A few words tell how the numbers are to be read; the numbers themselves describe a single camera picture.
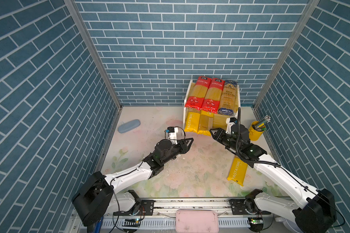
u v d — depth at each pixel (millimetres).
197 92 789
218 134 679
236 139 586
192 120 889
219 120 899
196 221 680
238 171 847
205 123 879
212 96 770
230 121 716
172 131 697
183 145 683
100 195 409
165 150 589
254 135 961
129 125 1054
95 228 652
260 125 941
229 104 737
